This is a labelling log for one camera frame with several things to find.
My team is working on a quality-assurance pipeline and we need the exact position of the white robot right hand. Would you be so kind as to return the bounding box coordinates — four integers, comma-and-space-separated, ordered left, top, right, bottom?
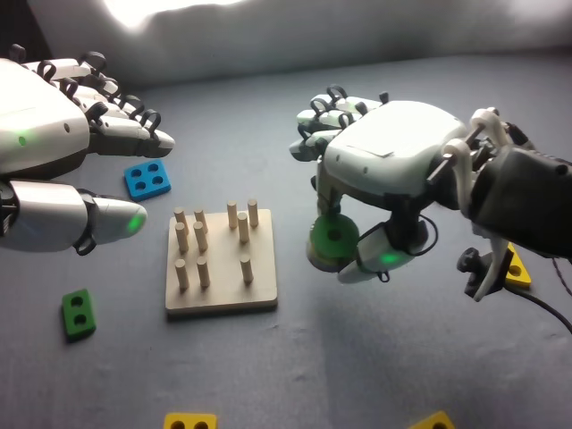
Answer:
289, 84, 468, 285

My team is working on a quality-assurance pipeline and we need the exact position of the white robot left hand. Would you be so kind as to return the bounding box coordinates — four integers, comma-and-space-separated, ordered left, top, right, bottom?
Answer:
0, 43, 176, 257

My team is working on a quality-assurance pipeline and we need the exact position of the green round block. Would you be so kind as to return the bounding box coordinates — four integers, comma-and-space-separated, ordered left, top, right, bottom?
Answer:
305, 214, 359, 273

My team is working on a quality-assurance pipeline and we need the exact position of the blue four-hole square block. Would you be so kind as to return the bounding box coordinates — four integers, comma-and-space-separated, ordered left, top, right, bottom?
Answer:
123, 158, 172, 201

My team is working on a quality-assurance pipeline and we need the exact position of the green two-hole rectangular block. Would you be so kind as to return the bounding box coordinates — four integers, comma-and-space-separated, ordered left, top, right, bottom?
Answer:
61, 289, 97, 341

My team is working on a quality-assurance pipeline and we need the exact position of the yellow three-hole triangle block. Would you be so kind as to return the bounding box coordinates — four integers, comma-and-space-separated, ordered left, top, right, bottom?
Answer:
502, 243, 533, 290

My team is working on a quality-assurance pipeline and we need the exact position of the wooden peg board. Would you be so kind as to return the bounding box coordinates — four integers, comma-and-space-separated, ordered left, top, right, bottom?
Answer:
164, 198, 279, 319

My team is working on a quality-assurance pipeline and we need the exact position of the yellow wooden block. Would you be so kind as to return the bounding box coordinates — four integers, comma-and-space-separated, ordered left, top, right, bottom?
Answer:
407, 409, 456, 429

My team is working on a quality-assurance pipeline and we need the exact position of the yellow four-hole square block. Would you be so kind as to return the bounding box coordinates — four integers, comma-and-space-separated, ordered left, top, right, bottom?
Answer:
163, 412, 219, 429

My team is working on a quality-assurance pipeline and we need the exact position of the white backdrop cloth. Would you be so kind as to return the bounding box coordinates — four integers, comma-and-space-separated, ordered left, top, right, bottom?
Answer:
26, 0, 572, 88

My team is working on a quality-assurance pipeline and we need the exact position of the grey table cloth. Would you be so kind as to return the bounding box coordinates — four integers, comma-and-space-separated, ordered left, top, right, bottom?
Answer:
0, 53, 572, 429

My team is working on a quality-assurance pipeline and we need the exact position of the black cable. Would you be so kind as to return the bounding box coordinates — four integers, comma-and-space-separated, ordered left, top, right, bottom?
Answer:
504, 285, 572, 336

